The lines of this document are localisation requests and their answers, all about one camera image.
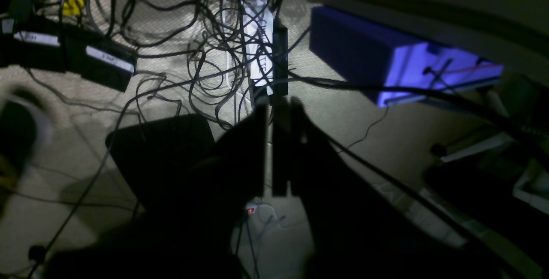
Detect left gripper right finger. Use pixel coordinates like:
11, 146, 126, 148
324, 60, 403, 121
272, 99, 502, 279

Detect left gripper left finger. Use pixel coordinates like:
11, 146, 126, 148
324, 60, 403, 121
44, 105, 267, 279

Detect black box under table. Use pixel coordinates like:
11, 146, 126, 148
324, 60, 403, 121
105, 114, 214, 210

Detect blue box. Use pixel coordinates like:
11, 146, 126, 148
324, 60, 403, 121
309, 7, 504, 95

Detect white labelled power strip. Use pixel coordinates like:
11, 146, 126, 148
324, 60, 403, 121
241, 0, 274, 97

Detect black labelled adapter bricks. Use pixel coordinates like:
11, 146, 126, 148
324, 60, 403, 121
1, 16, 137, 92

